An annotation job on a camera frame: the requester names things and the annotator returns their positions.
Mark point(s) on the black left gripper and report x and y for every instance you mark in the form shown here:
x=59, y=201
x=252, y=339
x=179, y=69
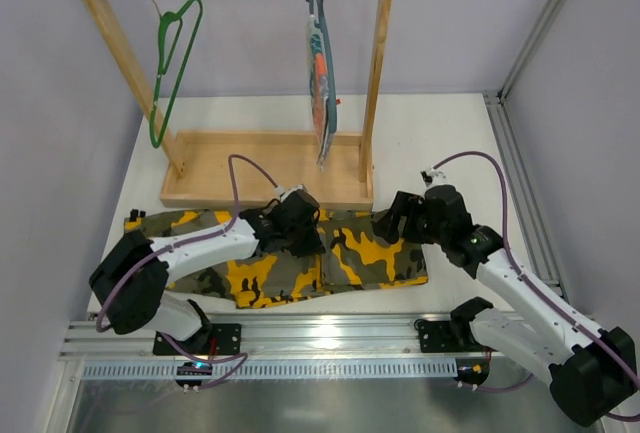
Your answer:
x=304, y=237

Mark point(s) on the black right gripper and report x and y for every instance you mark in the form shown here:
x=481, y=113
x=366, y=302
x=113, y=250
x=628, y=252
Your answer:
x=400, y=212

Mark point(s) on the camouflage yellow green trousers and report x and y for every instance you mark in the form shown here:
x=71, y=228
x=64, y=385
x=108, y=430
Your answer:
x=354, y=259

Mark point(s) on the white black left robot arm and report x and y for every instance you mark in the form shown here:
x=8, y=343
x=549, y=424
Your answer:
x=131, y=281

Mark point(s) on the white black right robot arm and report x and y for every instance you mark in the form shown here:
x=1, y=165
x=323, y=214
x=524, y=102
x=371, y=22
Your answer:
x=588, y=370

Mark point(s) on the blue-grey clothes hanger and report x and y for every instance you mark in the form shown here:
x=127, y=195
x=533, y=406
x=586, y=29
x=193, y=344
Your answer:
x=321, y=72

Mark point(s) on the colourful printed cloth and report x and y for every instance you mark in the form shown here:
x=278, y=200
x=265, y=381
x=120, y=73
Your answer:
x=323, y=147

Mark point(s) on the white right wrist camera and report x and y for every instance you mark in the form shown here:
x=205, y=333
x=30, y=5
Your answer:
x=433, y=178

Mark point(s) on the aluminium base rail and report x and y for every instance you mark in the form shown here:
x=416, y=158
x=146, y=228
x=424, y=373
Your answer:
x=271, y=335

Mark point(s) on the aluminium corner frame profile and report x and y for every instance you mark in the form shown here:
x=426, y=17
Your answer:
x=529, y=212

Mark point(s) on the slotted grey cable duct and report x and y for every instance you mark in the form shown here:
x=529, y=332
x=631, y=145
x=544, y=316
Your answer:
x=291, y=369

